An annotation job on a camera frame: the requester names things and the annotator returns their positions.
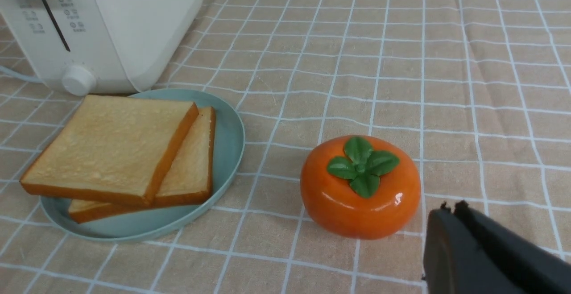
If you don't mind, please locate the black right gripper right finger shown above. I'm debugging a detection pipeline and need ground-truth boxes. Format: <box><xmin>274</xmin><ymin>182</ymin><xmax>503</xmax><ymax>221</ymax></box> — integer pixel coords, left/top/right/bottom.
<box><xmin>454</xmin><ymin>200</ymin><xmax>571</xmax><ymax>294</ymax></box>

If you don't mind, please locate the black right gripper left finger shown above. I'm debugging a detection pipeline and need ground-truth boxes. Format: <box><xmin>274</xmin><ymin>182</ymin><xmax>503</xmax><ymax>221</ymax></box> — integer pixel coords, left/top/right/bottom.
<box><xmin>423</xmin><ymin>208</ymin><xmax>526</xmax><ymax>294</ymax></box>

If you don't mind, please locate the toast slice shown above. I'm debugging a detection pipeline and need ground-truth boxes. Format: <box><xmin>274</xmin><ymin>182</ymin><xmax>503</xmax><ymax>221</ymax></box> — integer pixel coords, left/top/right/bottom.
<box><xmin>20</xmin><ymin>95</ymin><xmax>199</xmax><ymax>207</ymax></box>
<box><xmin>68</xmin><ymin>106</ymin><xmax>216</xmax><ymax>224</ymax></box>

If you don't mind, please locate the orange persimmon with leaves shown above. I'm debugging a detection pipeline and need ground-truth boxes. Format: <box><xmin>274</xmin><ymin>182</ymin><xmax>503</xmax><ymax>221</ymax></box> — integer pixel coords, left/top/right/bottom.
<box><xmin>300</xmin><ymin>135</ymin><xmax>422</xmax><ymax>240</ymax></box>

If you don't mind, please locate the checkered orange tablecloth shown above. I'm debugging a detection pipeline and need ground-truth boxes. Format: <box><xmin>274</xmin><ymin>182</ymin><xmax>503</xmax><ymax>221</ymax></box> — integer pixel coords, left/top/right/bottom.
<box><xmin>0</xmin><ymin>0</ymin><xmax>571</xmax><ymax>294</ymax></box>

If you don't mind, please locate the light blue round plate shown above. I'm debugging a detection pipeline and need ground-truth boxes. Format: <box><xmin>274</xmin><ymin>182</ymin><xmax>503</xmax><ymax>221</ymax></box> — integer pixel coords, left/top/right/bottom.
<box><xmin>39</xmin><ymin>88</ymin><xmax>245</xmax><ymax>243</ymax></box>

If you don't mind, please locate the white two-slot toaster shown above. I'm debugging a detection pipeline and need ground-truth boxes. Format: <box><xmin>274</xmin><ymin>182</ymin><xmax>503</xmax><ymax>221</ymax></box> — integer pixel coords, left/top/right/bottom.
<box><xmin>1</xmin><ymin>0</ymin><xmax>203</xmax><ymax>96</ymax></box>

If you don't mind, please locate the white toaster power cable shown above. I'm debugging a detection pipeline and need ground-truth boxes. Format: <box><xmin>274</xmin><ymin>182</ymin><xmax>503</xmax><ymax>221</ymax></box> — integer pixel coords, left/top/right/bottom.
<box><xmin>0</xmin><ymin>65</ymin><xmax>43</xmax><ymax>83</ymax></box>

